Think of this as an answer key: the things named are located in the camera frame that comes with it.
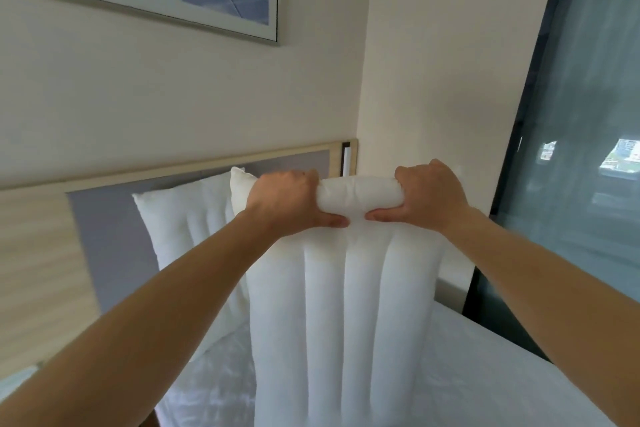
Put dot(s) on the person's left hand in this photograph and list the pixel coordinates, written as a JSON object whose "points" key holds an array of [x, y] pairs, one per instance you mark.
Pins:
{"points": [[280, 196]]}

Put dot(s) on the person's right hand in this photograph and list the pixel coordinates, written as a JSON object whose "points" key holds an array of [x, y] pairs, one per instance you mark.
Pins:
{"points": [[425, 194]]}

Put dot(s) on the person's right thumb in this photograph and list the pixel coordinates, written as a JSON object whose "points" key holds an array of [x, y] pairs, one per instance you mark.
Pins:
{"points": [[382, 214]]}

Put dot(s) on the person's left thumb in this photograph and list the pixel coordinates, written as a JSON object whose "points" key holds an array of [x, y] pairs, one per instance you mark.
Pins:
{"points": [[332, 219]]}

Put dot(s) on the white quilted pillow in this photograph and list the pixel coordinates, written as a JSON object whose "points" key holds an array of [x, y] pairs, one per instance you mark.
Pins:
{"points": [[345, 311], [200, 241]]}

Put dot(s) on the person's right forearm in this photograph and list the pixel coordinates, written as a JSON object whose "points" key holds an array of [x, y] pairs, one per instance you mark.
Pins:
{"points": [[550, 291]]}

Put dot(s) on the person's left forearm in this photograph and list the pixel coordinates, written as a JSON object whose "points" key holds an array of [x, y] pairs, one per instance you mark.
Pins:
{"points": [[130, 321]]}

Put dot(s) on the black framed glass window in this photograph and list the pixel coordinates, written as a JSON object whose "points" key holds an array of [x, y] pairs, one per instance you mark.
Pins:
{"points": [[570, 141]]}

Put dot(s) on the wooden grey padded headboard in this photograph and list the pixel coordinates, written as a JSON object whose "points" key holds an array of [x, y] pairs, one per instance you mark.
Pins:
{"points": [[100, 241]]}

